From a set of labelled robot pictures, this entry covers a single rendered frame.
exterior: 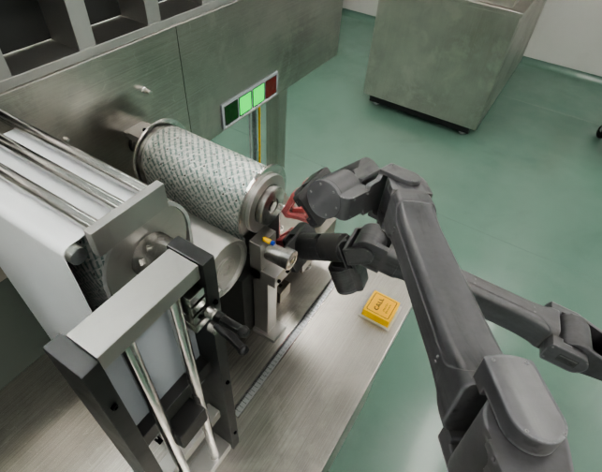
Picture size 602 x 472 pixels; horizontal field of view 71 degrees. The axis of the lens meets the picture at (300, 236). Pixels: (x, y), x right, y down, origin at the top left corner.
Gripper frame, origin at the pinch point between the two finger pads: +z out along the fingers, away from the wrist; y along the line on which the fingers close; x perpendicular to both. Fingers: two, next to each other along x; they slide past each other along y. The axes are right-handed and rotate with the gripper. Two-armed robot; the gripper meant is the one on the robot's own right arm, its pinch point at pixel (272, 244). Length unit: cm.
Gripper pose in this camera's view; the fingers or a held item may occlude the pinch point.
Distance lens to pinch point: 95.5
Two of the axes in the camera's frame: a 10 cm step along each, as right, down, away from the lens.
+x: -3.7, -8.1, -4.5
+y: 5.3, -5.8, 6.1
